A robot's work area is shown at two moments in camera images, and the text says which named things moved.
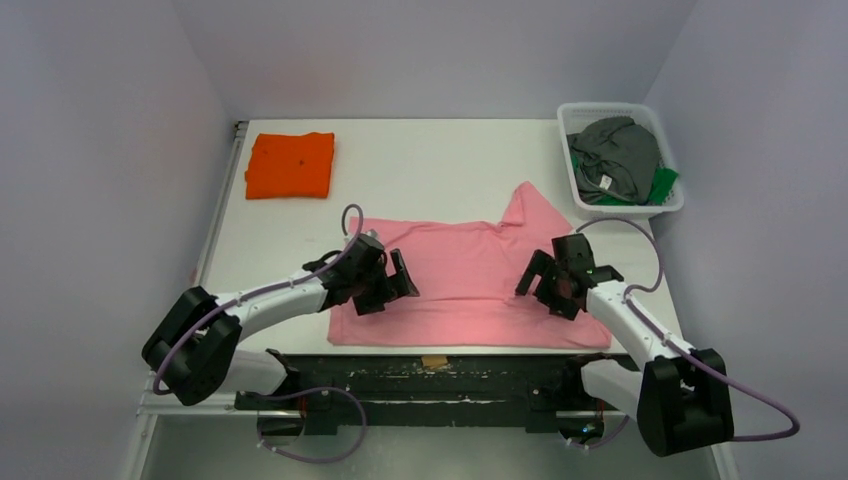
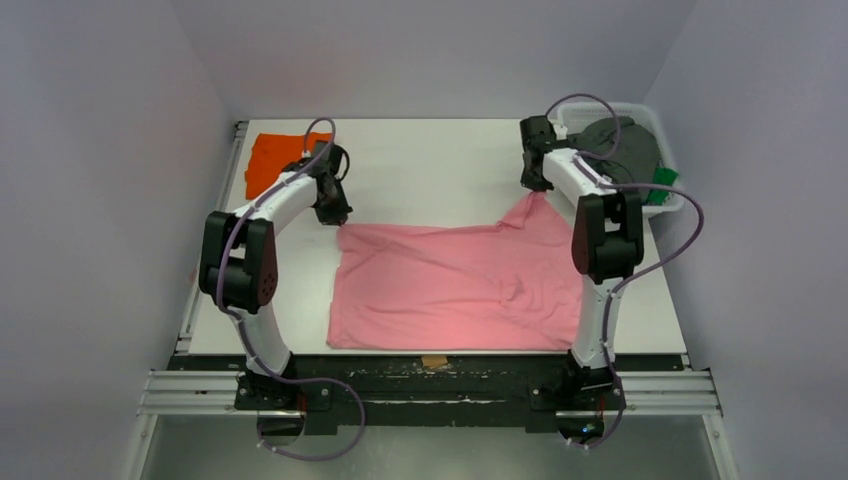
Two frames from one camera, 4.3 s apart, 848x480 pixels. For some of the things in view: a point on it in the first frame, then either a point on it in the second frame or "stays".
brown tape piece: [429, 362] stays
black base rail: [438, 390] stays
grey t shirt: [617, 157] stays
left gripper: [400, 284] to [337, 216]
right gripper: [553, 279] to [532, 176]
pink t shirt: [468, 274] stays
